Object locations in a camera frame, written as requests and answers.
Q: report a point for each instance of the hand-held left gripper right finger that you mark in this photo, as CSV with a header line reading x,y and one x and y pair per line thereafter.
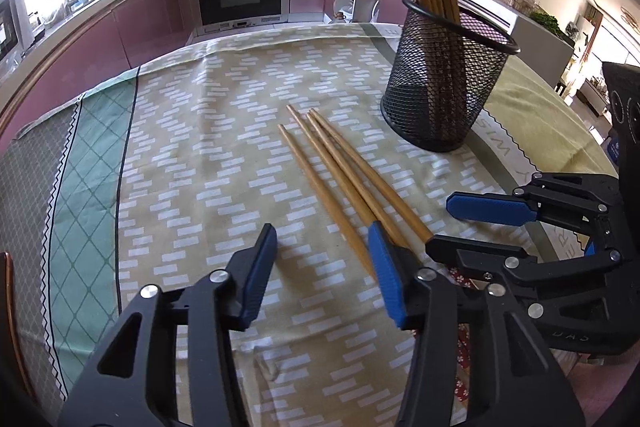
x,y
387,277

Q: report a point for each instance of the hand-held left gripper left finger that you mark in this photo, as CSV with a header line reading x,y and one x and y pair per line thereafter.
x,y
260,272

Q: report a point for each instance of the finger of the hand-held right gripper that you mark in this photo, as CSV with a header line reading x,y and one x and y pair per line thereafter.
x,y
480,252
485,209

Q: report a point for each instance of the single red-ended wooden chopstick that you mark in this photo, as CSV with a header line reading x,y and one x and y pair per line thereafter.
x,y
350,167
325,202
331,167
367,167

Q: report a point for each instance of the black mesh holder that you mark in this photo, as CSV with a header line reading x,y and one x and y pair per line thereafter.
x,y
425,107

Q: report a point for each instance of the patterned tablecloth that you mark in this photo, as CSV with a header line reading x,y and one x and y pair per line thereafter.
x,y
200,157

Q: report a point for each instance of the green leafy vegetables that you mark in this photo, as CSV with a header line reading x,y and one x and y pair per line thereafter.
x,y
547,21

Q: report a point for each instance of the wooden chair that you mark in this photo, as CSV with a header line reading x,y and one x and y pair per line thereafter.
x,y
6,307

